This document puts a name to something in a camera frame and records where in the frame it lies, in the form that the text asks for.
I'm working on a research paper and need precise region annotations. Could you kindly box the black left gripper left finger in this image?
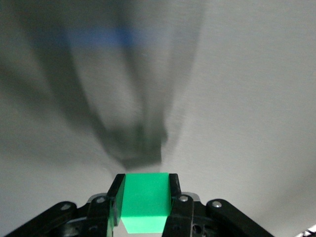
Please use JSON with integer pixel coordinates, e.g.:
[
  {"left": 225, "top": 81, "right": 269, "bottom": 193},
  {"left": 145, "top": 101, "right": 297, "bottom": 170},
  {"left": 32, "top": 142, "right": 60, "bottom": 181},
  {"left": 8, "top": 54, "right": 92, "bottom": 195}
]
[{"left": 4, "top": 173, "right": 126, "bottom": 237}]

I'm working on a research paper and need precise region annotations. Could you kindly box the green cube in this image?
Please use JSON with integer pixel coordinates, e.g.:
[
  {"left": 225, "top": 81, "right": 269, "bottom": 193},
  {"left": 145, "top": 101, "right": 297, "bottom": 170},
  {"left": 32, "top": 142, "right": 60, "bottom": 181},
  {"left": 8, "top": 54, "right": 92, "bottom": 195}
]
[{"left": 120, "top": 172, "right": 173, "bottom": 235}]

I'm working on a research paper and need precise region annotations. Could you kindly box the blue plastic storage bin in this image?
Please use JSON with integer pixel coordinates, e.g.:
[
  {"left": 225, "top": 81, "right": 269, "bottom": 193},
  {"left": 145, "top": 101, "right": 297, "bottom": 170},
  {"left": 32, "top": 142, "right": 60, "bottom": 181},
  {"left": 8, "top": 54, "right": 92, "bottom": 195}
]
[{"left": 58, "top": 26, "right": 135, "bottom": 49}]

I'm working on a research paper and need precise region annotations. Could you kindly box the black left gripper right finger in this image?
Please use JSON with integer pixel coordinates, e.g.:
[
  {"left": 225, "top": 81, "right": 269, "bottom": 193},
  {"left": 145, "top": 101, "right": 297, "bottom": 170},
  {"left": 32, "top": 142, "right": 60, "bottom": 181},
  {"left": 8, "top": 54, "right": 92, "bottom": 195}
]
[{"left": 161, "top": 173, "right": 275, "bottom": 237}]

